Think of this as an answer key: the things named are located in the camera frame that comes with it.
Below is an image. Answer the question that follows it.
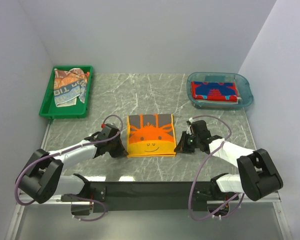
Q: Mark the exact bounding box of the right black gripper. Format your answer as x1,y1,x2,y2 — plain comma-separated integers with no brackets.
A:
174,131,201,154

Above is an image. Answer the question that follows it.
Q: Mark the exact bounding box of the orange yellow cloth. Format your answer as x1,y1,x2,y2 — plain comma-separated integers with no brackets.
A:
126,113,177,158

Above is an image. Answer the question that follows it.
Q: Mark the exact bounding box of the red blue patterned cloth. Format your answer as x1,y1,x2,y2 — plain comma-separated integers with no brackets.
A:
190,81,239,102

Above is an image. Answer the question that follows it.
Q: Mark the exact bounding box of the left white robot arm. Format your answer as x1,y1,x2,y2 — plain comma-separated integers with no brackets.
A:
15,123,128,204

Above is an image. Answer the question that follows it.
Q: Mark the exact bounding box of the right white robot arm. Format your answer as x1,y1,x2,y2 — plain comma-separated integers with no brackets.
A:
174,118,284,201

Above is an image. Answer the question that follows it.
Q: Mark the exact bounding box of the green plastic bin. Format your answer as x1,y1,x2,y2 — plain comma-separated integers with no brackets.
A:
39,65,94,119

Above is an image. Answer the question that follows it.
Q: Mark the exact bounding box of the blue translucent plastic tub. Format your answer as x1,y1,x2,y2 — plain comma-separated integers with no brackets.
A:
186,72,254,109

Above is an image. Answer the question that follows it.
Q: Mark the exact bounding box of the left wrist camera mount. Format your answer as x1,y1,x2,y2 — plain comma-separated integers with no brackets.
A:
101,122,115,129

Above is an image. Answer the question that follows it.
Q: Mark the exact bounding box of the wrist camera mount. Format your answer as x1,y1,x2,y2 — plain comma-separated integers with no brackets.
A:
101,122,115,129
186,117,194,136

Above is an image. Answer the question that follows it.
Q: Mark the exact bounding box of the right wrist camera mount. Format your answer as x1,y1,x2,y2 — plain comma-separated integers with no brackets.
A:
186,117,194,136

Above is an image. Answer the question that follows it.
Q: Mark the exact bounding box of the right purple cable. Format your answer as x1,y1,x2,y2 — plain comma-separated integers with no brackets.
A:
188,114,245,221

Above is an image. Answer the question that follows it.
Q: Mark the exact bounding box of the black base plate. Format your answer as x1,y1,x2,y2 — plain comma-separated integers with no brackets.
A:
61,181,238,216

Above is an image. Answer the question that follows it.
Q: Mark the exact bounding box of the aluminium mounting rail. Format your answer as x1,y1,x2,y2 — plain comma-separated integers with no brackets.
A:
4,122,291,240

